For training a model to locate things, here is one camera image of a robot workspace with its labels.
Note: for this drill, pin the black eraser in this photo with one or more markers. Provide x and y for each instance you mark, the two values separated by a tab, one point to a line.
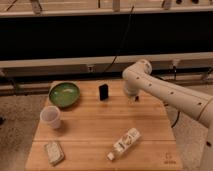
103	92

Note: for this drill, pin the small clear plastic bottle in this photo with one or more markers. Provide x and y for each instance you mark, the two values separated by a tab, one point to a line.
124	143

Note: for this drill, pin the green bowl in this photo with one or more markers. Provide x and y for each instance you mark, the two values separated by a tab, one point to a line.
64	94

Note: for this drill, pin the white plastic cup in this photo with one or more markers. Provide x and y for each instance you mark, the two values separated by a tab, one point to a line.
50	115

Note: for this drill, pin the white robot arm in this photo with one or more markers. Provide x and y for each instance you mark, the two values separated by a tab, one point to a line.
197	105

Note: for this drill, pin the grey foil packet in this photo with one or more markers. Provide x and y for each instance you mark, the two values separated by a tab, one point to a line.
54	152

